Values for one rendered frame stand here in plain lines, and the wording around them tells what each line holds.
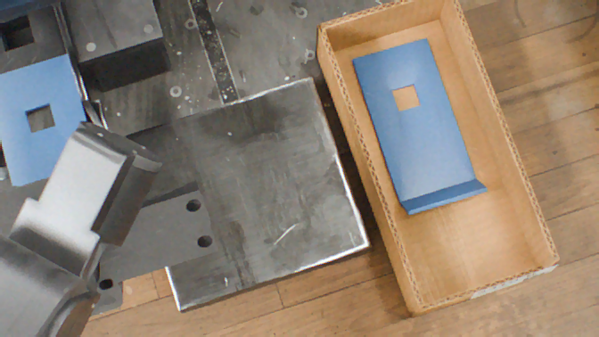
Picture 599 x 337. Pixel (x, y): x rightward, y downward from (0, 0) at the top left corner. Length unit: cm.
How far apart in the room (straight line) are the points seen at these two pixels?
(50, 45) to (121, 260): 27
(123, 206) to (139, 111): 35
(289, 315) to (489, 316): 17
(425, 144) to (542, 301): 17
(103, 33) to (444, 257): 34
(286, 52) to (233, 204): 15
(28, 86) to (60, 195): 29
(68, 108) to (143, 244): 22
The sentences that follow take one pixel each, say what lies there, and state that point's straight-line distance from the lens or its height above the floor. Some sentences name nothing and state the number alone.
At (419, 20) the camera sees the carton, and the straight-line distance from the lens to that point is 106.
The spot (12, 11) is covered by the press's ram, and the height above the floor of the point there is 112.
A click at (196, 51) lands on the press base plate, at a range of 107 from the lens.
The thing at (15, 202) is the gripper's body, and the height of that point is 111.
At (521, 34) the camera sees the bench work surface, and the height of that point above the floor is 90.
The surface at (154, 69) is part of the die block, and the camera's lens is 105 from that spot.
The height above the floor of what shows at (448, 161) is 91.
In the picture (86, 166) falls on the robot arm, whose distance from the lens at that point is 69.
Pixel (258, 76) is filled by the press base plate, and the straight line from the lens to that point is 106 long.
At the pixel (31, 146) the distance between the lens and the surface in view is 96.
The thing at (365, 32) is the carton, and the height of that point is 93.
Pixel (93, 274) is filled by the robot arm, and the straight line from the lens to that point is 73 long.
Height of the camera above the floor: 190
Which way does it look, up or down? 75 degrees down
